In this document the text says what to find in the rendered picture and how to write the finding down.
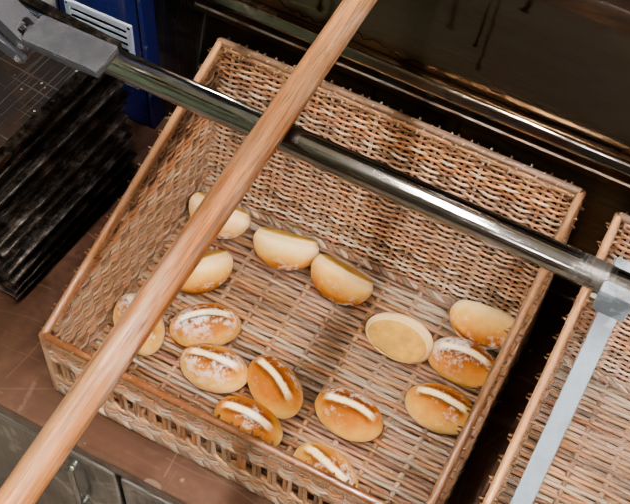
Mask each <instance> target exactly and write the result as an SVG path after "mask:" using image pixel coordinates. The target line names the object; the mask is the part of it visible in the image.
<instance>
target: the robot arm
mask: <svg viewBox="0 0 630 504"><path fill-rule="evenodd" d="M23 25H25V26H27V28H26V27H25V26H23ZM0 50H1V51H3V52H4V53H5V54H6V55H8V56H9V57H10V58H12V59H13V60H14V61H15V62H17V63H18V64H24V63H25V61H26V60H27V59H28V58H29V57H30V56H31V55H32V54H33V53H34V51H36V52H38V53H40V54H43V55H45V56H47V57H50V58H52V59H55V60H56V61H59V62H61V63H64V64H66V65H69V66H71V67H73V68H75V69H78V70H80V71H82V72H84V73H87V74H89V75H91V76H93V77H96V78H99V77H100V76H101V75H102V73H103V72H104V71H105V70H106V69H107V68H108V66H109V65H110V64H111V63H112V62H113V61H114V59H115V58H116V57H117V56H118V55H119V51H118V47H117V46H115V45H113V44H111V43H108V42H106V41H104V40H101V39H99V38H97V37H94V36H92V35H90V34H87V33H85V32H83V31H81V30H78V29H76V28H74V27H71V26H69V25H67V24H64V23H62V22H60V21H57V20H55V19H53V18H50V17H48V16H46V15H42V16H41V17H40V18H39V19H38V20H37V19H36V18H35V17H34V16H33V15H32V14H31V13H30V12H29V11H28V10H27V9H26V8H25V7H24V6H23V5H22V4H21V3H20V2H19V1H18V0H0Z"/></svg>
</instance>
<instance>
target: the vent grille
mask: <svg viewBox="0 0 630 504"><path fill-rule="evenodd" d="M64 4H65V9H66V13H67V14H69V15H71V16H73V17H75V18H77V19H79V20H80V21H82V22H84V23H86V24H88V25H90V26H92V27H94V28H96V29H98V30H100V31H102V32H104V33H105V34H107V35H109V36H111V37H113V38H115V39H117V40H119V41H121V44H122V48H121V49H123V50H125V51H127V52H129V53H132V54H134V55H136V53H135V45H134V37H133V29H132V26H131V25H129V24H127V23H125V22H122V21H120V20H118V19H115V18H113V17H111V16H108V15H106V14H104V13H101V12H99V11H97V10H94V9H92V8H90V7H87V6H85V5H83V4H81V3H78V2H76V1H74V0H64Z"/></svg>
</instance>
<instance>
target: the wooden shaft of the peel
mask: <svg viewBox="0 0 630 504"><path fill-rule="evenodd" d="M376 2H377V0H343V1H342V2H341V3H340V5H339V6H338V8H337V9H336V10H335V12H334V13H333V15H332V16H331V18H330V19H329V20H328V22H327V23H326V25H325V26H324V28H323V29H322V30H321V32H320V33H319V35H318V36H317V38H316V39H315V40H314V42H313V43H312V45H311V46H310V48H309V49H308V50H307V52H306V53H305V55H304V56H303V58H302V59H301V60H300V62H299V63H298V65H297V66H296V68H295V69H294V70H293V72H292V73H291V75H290V76H289V77H288V79H287V80H286V82H285V83H284V85H283V86H282V87H281V89H280V90H279V92H278V93H277V95H276V96H275V97H274V99H273V100H272V102H271V103H270V105H269V106H268V107H267V109H266V110H265V112H264V113H263V115H262V116H261V117H260V119H259V120H258V122H257V123H256V125H255V126H254V127H253V129H252V130H251V132H250V133H249V135H248V136H247V137H246V139H245V140H244V142H243V143H242V144H241V146H240V147H239V149H238V150H237V152H236V153H235V154H234V156H233V157H232V159H231V160H230V162H229V163H228V164H227V166H226V167H225V169H224V170H223V172H222V173H221V174H220V176H219V177H218V179H217V180H216V182H215V183H214V184H213V186H212V187H211V189H210V190H209V192H208V193H207V194H206V196H205V197H204V199H203V200H202V202H201V203H200V204H199V206H198V207H197V209H196V210H195V212H194V213H193V214H192V216H191V217H190V219H189V220H188V221H187V223H186V224H185V226H184V227H183V229H182V230H181V231H180V233H179V234H178V236H177V237H176V239H175V240H174V241H173V243H172V244H171V246H170V247H169V249H168V250H167V251H166V253H165V254H164V256H163V257H162V259H161V260H160V261H159V263H158V264H157V266H156V267H155V269H154V270H153V271H152V273H151V274H150V276H149V277H148V279H147V280H146V281H145V283H144V284H143V286H142V287H141V288H140V290H139V291H138V293H137V294H136V296H135V297H134V298H133V300H132V301H131V303H130V304H129V306H128V307H127V308H126V310H125V311H124V313H123V314H122V316H121V317H120V318H119V320H118V321H117V323H116V324H115V326H114V327H113V328H112V330H111V331H110V333H109V334H108V336H107V337H106V338H105V340H104V341H103V343H102V344H101V346H100V347H99V348H98V350H97V351H96V353H95V354H94V355H93V357H92V358H91V360H90V361H89V363H88V364H87V365H86V367H85V368H84V370H83V371H82V373H81V374H80V375H79V377H78V378H77V380H76V381H75V383H74V384H73V385H72V387H71V388H70V390H69V391H68V393H67V394H66V395H65V397H64V398H63V400H62V401H61V403H60V404H59V405H58V407H57V408H56V410H55V411H54V413H53V414H52V415H51V417H50V418H49V420H48V421H47V422H46V424H45V425H44V427H43V428H42V430H41V431H40V432H39V434H38V435H37V437H36V438H35V440H34V441H33V442H32V444H31V445H30V447H29V448H28V450H27V451H26V452H25V454H24V455H23V457H22V458H21V460H20V461H19V462H18V464H17V465H16V467H15V468H14V470H13V471H12V472H11V474H10V475H9V477H8V478H7V480H6V481H5V482H4V484H3V485H2V487H1V488H0V504H36V502H37V501H38V499H39V498H40V496H41V495H42V493H43V492H44V490H45V489H46V487H47V486H48V484H49V483H50V481H51V480H52V479H53V477H54V476H55V474H56V473H57V471H58V470H59V468H60V467H61V465H62V464H63V462H64V461H65V459H66V458H67V456H68V455H69V454H70V452H71V451H72V449H73V448H74V446H75V445H76V443H77V442H78V440H79V439H80V437H81V436H82V434H83V433H84V431H85V430H86V428H87V427H88V426H89V424H90V423H91V421H92V420H93V418H94V417H95V415H96V414H97V412H98V411H99V409H100V408H101V406H102V405H103V403H104V402H105V401H106V399H107V398H108V396H109V395H110V393H111V392H112V390H113V389H114V387H115V386H116V384H117V383H118V381H119V380H120V378H121V377H122V376H123V374H124V373H125V371H126V370H127V368H128V367H129V365H130V364H131V362H132V361H133V359H134V358H135V356H136V355H137V353H138V352H139V350H140V349H141V348H142V346H143V345H144V343H145V342H146V340H147V339H148V337H149V336H150V334H151V333H152V331H153V330H154V328H155V327H156V325H157V324H158V323H159V321H160V320H161V318H162V317H163V315H164V314H165V312H166V311H167V309H168V308H169V306H170V305H171V303H172V302H173V300H174V299H175V297H176V296H177V295H178V293H179V292H180V290H181V289H182V287H183V286H184V284H185V283H186V281H187V280H188V278H189V277H190V275H191V274H192V272H193V271H194V270H195V268H196V267H197V265H198V264H199V262H200V261H201V259H202V258H203V256H204V255H205V253H206V252H207V250H208V249H209V247H210V246H211V245H212V243H213V242H214V240H215V239H216V237H217V236H218V234H219V233H220V231H221V230H222V228H223V227H224V225H225V224H226V222H227V221H228V219H229V218H230V217H231V215H232V214H233V212H234V211H235V209H236V208H237V206H238V205H239V203H240V202H241V200H242V199H243V197H244V196H245V194H246V193H247V192H248V190H249V189H250V187H251V186H252V184H253V183H254V181H255V180H256V178H257V177H258V175H259V174H260V172H261V171H262V169H263V168H264V166H265V165H266V164H267V162H268V161H269V159H270V158H271V156H272V155H273V153H274V152H275V150H276V149H277V147H278V146H279V144H280V143H281V141H282V140H283V139H284V137H285V136H286V134H287V133H288V131H289V130H290V128H291V127H292V125H293V124H294V122H295V121H296V119H297V118H298V116H299V115H300V114H301V112H302V111H303V109H304V108H305V106H306V105H307V103H308V102H309V100H310V99H311V97H312V96H313V94H314V93H315V91H316V90H317V88H318V87H319V86H320V84H321V83H322V81H323V80H324V78H325V77H326V75H327V74H328V72H329V71H330V69H331V68H332V66H333V65H334V63H335V62H336V61H337V59H338V58H339V56H340V55H341V53H342V52H343V50H344V49H345V47H346V46H347V44H348V43H349V41H350V40H351V38H352V37H353V35H354V34H355V33H356V31H357V30H358V28H359V27H360V25H361V24H362V22H363V21H364V19H365V18H366V16H367V15H368V13H369V12H370V10H371V9H372V8H373V6H374V5H375V3H376Z"/></svg>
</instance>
